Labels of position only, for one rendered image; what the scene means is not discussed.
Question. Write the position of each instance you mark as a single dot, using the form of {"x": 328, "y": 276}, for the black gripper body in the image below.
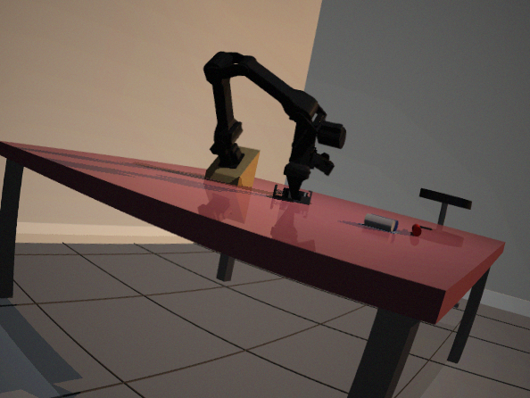
{"x": 300, "y": 159}

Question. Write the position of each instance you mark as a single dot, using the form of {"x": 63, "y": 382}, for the black cylindrical battery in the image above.
{"x": 298, "y": 197}

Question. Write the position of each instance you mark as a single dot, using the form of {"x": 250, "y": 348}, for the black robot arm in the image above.
{"x": 298, "y": 106}

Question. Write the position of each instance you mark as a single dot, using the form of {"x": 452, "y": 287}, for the red-handled screwdriver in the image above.
{"x": 416, "y": 230}

